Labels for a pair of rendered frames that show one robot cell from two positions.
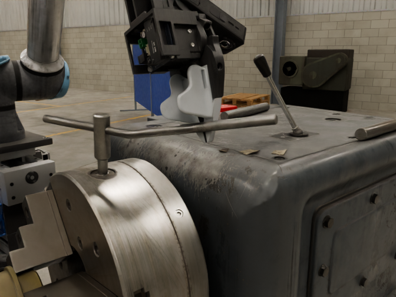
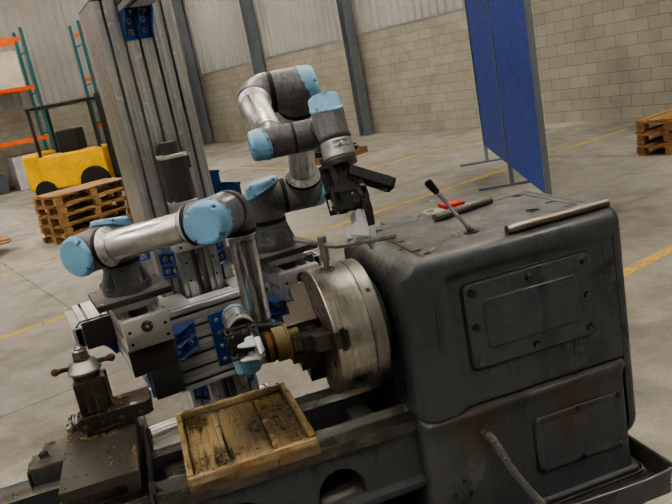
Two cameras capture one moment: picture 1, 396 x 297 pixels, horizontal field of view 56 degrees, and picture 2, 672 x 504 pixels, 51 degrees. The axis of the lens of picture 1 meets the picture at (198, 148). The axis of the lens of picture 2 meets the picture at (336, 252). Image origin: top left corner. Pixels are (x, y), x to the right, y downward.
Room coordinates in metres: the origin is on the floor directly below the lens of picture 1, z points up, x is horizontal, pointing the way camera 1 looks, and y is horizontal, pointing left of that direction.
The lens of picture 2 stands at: (-0.97, -0.59, 1.69)
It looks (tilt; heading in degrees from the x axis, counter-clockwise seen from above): 14 degrees down; 25
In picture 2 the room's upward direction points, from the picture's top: 11 degrees counter-clockwise
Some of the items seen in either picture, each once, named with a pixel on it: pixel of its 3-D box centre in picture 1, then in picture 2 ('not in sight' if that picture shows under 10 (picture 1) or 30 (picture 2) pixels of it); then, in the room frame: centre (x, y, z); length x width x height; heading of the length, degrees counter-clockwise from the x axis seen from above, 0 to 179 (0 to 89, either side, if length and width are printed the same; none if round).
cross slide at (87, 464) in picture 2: not in sight; (102, 446); (0.14, 0.62, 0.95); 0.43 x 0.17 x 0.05; 40
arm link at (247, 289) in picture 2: not in sight; (248, 269); (0.71, 0.49, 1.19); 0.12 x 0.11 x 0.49; 96
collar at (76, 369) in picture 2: not in sight; (83, 364); (0.19, 0.66, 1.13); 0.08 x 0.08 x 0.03
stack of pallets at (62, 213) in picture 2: not in sight; (87, 210); (7.21, 7.24, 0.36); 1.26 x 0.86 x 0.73; 159
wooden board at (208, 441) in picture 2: not in sight; (243, 431); (0.33, 0.36, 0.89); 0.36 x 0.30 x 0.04; 40
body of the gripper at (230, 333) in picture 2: not in sight; (242, 338); (0.45, 0.38, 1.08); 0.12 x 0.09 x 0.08; 39
